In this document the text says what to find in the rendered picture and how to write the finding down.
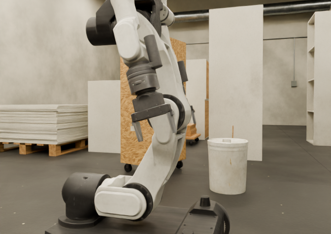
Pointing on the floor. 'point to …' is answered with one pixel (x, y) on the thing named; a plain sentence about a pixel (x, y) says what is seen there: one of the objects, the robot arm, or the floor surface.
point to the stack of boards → (44, 127)
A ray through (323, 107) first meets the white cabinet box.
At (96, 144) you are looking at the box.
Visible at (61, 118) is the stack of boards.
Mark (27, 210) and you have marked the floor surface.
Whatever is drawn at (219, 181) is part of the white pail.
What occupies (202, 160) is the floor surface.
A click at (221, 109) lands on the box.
